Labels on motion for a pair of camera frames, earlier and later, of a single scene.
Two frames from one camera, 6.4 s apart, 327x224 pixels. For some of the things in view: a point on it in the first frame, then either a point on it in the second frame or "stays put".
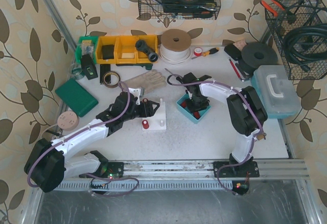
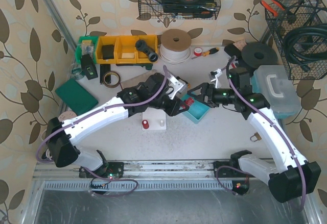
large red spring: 145,126 stays put
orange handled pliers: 270,8 stays put
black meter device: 88,67 stays put
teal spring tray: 185,110 stays put
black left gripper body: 147,106 → 175,105
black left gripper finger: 155,110 → 187,107
